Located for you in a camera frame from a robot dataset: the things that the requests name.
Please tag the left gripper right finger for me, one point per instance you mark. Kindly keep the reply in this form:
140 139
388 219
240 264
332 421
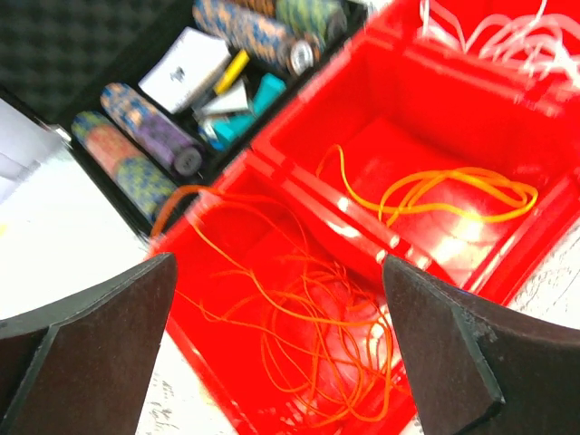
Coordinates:
476 367

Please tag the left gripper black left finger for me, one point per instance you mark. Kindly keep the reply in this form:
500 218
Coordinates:
82 364

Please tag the floral patterned table mat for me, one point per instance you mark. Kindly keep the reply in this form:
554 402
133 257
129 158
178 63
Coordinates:
60 235

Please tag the red plastic compartment tray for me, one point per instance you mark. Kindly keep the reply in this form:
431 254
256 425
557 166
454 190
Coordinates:
445 133

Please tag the black poker chip case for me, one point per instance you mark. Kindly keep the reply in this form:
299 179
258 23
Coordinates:
57 56

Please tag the white card deck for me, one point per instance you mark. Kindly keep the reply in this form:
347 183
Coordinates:
189 67

